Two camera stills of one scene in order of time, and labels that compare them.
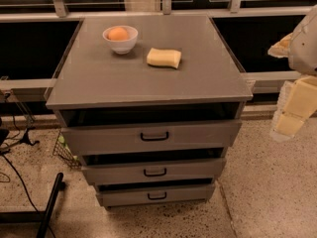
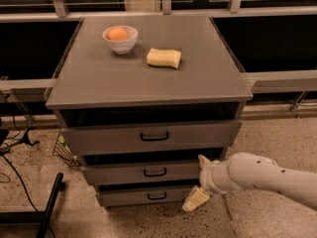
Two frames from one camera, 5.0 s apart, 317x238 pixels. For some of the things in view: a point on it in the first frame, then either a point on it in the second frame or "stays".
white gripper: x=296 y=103 -> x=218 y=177
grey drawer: x=186 y=171 stays
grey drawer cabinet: x=151 y=105 stays
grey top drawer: x=95 y=140 stays
